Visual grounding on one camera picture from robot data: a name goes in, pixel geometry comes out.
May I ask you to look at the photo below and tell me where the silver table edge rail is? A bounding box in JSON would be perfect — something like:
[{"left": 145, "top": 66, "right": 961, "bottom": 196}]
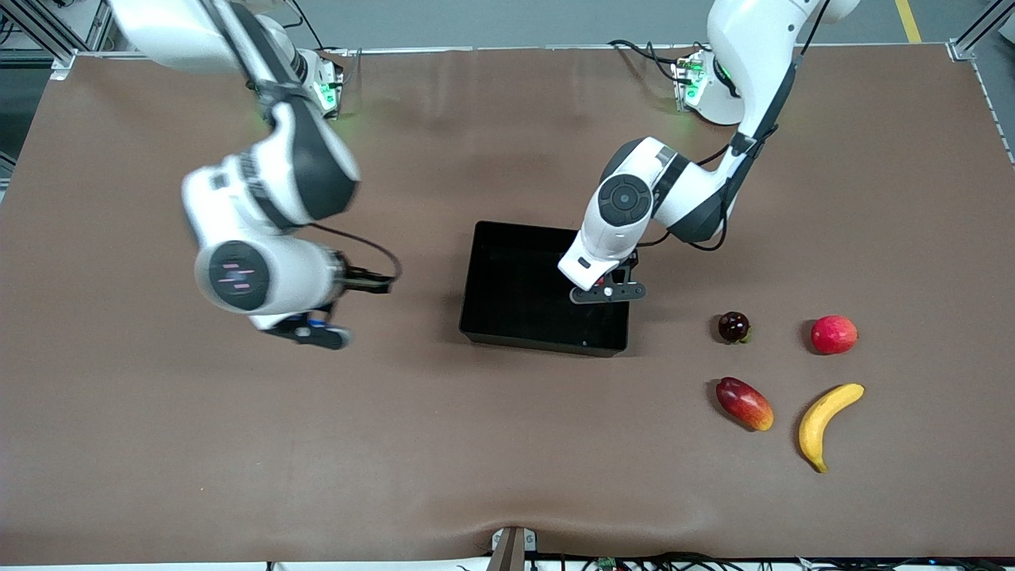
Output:
[{"left": 48, "top": 41, "right": 972, "bottom": 60}]

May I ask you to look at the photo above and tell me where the black right arm base cable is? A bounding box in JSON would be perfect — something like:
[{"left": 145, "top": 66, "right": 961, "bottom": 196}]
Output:
[{"left": 289, "top": 0, "right": 350, "bottom": 56}]

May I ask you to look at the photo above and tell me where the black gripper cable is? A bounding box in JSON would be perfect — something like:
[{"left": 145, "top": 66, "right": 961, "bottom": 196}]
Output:
[
  {"left": 309, "top": 224, "right": 402, "bottom": 285},
  {"left": 634, "top": 0, "right": 833, "bottom": 253}
]

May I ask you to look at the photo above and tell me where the yellow banana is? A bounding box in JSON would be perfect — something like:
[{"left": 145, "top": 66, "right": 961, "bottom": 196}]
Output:
[{"left": 799, "top": 383, "right": 865, "bottom": 474}]

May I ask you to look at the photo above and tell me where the red yellow mango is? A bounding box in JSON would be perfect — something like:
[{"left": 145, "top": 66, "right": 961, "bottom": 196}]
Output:
[{"left": 715, "top": 377, "right": 775, "bottom": 432}]

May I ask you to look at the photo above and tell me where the metal post with bracket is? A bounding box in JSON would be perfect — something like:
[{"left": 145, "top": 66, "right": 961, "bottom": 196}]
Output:
[{"left": 488, "top": 526, "right": 538, "bottom": 571}]

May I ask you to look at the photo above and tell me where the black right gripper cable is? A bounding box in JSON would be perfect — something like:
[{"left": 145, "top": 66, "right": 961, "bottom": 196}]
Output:
[{"left": 309, "top": 224, "right": 402, "bottom": 285}]

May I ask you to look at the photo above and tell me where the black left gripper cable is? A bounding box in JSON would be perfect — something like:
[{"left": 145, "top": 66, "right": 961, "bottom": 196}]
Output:
[{"left": 634, "top": 0, "right": 833, "bottom": 253}]

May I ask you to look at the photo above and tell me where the aluminium frame profile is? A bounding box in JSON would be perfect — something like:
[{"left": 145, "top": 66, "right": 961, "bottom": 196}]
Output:
[
  {"left": 948, "top": 0, "right": 1015, "bottom": 63},
  {"left": 0, "top": 0, "right": 108, "bottom": 80}
]

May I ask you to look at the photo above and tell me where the black left arm base cable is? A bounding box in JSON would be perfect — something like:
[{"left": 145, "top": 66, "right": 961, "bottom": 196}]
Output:
[{"left": 609, "top": 38, "right": 695, "bottom": 82}]

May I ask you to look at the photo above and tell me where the black plastic box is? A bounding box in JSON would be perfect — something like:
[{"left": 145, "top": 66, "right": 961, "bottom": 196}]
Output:
[{"left": 459, "top": 220, "right": 635, "bottom": 358}]

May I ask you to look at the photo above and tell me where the black arm base cable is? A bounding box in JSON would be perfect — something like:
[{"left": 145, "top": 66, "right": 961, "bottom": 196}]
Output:
[
  {"left": 289, "top": 0, "right": 350, "bottom": 56},
  {"left": 609, "top": 38, "right": 695, "bottom": 82}
]

